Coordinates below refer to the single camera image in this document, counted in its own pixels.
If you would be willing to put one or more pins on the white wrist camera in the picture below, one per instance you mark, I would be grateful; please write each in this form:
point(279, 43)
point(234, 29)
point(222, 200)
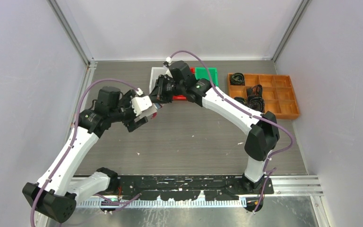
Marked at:
point(167, 71)
point(140, 104)

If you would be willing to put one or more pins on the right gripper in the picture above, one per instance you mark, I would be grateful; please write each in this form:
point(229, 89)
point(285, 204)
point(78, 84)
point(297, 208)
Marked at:
point(158, 93)

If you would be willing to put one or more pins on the red plastic bin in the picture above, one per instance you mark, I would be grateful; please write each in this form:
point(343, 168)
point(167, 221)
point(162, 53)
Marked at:
point(181, 97)

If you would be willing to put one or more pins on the orange compartment tray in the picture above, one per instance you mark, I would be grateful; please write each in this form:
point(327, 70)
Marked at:
point(278, 93)

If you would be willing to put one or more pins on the rolled black belt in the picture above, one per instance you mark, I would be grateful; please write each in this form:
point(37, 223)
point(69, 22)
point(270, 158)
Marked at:
point(241, 100)
point(237, 79)
point(256, 103)
point(254, 91)

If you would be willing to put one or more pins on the rolled black belt lower right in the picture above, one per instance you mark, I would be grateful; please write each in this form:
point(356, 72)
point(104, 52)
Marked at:
point(256, 103)

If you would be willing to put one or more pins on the red card holder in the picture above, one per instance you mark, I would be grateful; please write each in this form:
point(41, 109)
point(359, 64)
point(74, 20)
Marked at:
point(151, 112)

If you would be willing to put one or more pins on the rolled black belt top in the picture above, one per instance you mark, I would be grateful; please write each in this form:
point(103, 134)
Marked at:
point(237, 79)

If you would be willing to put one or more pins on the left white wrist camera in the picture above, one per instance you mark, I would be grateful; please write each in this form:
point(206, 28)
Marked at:
point(140, 104)

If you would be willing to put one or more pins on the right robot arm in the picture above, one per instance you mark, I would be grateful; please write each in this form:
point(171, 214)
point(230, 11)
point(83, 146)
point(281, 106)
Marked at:
point(261, 130)

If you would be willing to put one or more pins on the green plastic bin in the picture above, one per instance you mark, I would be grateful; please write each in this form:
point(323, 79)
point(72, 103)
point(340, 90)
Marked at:
point(201, 73)

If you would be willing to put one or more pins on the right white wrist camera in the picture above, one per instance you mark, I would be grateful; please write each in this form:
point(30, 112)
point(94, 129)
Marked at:
point(167, 71)

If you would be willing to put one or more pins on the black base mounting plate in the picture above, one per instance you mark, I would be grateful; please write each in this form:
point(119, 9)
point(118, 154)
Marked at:
point(187, 187)

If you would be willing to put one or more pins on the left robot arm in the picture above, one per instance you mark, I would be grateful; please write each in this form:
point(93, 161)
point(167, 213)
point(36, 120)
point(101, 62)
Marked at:
point(89, 127)

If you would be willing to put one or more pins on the rolled black belt middle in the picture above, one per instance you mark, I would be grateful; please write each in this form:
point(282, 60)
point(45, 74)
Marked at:
point(254, 91)

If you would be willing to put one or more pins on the rolled black belt lower left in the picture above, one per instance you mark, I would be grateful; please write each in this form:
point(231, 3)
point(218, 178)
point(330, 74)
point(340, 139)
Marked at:
point(241, 100)

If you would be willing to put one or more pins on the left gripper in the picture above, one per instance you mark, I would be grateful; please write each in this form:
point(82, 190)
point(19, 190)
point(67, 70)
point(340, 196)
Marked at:
point(126, 100)

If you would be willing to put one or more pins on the white plastic bin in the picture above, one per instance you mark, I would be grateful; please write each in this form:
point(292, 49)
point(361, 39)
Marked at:
point(154, 76)

